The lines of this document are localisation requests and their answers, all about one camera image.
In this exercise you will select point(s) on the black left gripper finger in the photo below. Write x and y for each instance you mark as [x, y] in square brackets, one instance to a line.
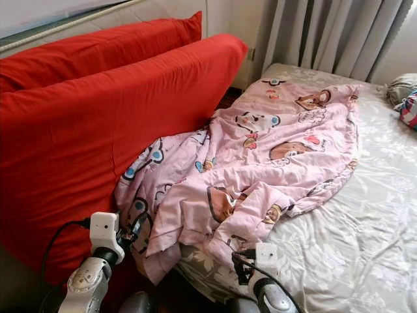
[143, 223]

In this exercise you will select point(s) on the pink cartoon print blanket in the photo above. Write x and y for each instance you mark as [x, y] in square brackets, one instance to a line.
[280, 150]

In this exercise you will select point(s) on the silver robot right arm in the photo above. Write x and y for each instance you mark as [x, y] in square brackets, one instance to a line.
[270, 300]

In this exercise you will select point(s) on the grey robot left leg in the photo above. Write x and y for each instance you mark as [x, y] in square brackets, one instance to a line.
[135, 304]

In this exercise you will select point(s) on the large red cushion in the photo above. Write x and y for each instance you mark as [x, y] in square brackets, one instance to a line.
[78, 156]

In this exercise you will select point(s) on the grey floral bedsheet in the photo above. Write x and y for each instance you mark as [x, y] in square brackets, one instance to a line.
[352, 241]

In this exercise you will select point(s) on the flat red cushion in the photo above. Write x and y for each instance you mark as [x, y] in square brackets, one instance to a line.
[91, 55]

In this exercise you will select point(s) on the red white blue bolster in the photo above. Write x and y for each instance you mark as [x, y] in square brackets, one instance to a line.
[409, 112]

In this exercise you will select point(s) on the flat grey pillow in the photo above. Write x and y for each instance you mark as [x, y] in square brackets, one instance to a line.
[402, 86]

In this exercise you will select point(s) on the grey pleated curtain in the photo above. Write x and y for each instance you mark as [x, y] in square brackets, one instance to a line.
[332, 36]

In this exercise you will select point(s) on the bright white window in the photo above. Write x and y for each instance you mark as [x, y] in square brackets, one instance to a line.
[405, 52]

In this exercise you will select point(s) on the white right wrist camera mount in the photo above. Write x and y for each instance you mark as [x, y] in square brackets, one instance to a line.
[267, 255]

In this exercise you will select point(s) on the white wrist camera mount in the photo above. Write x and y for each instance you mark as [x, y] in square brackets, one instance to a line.
[267, 255]
[106, 229]

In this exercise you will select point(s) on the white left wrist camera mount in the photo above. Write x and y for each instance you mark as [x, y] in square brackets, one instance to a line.
[106, 229]

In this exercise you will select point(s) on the dark wall outlet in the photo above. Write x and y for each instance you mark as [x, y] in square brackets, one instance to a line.
[251, 54]

